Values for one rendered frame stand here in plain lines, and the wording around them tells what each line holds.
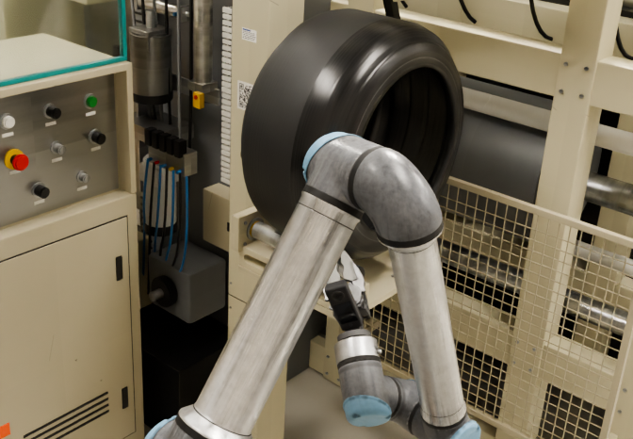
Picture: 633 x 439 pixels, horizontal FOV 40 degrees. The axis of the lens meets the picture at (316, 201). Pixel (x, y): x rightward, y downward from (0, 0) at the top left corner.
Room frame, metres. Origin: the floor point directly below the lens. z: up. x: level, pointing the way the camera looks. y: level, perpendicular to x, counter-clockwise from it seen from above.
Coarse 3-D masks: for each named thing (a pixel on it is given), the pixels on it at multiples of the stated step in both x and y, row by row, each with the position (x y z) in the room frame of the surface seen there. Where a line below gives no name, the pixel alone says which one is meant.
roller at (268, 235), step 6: (258, 222) 2.02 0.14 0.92; (252, 228) 2.01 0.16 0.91; (258, 228) 2.00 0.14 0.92; (264, 228) 2.00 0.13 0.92; (270, 228) 2.00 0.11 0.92; (252, 234) 2.01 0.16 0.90; (258, 234) 1.99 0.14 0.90; (264, 234) 1.99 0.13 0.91; (270, 234) 1.98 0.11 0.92; (276, 234) 1.97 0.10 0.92; (264, 240) 1.98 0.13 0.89; (270, 240) 1.97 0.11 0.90; (276, 240) 1.96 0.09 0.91; (342, 270) 1.82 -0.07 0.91; (360, 270) 1.81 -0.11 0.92; (342, 276) 1.82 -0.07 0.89
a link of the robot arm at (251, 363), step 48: (336, 144) 1.44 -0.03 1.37; (336, 192) 1.38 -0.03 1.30; (288, 240) 1.36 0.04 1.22; (336, 240) 1.36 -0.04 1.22; (288, 288) 1.31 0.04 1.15; (240, 336) 1.28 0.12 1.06; (288, 336) 1.29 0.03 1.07; (240, 384) 1.24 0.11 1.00; (192, 432) 1.19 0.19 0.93; (240, 432) 1.21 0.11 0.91
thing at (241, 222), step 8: (248, 208) 2.05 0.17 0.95; (232, 216) 2.00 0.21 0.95; (240, 216) 2.00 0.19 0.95; (248, 216) 2.01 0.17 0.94; (256, 216) 2.04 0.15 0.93; (232, 224) 2.00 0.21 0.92; (240, 224) 1.99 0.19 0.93; (248, 224) 2.01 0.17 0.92; (232, 232) 2.00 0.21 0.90; (240, 232) 1.99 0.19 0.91; (248, 232) 2.01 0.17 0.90; (232, 240) 2.00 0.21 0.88; (240, 240) 1.99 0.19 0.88; (248, 240) 2.02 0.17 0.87; (232, 248) 2.00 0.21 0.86; (240, 248) 1.99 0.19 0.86
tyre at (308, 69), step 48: (288, 48) 1.92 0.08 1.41; (336, 48) 1.87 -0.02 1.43; (384, 48) 1.87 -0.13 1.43; (432, 48) 1.98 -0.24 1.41; (288, 96) 1.83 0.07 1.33; (336, 96) 1.77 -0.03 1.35; (384, 96) 2.28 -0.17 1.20; (432, 96) 2.20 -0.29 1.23; (288, 144) 1.77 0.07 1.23; (384, 144) 2.26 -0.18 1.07; (432, 144) 2.18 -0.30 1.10; (288, 192) 1.77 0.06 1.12
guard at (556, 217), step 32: (448, 192) 2.22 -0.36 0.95; (480, 192) 2.15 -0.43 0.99; (576, 224) 1.97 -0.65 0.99; (576, 256) 1.97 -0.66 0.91; (608, 256) 1.92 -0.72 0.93; (448, 288) 2.19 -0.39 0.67; (544, 288) 2.01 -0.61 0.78; (512, 384) 2.04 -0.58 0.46; (480, 416) 2.08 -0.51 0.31; (512, 416) 2.03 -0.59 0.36; (544, 416) 1.97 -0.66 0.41; (576, 416) 1.92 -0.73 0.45; (608, 416) 1.86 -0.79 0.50
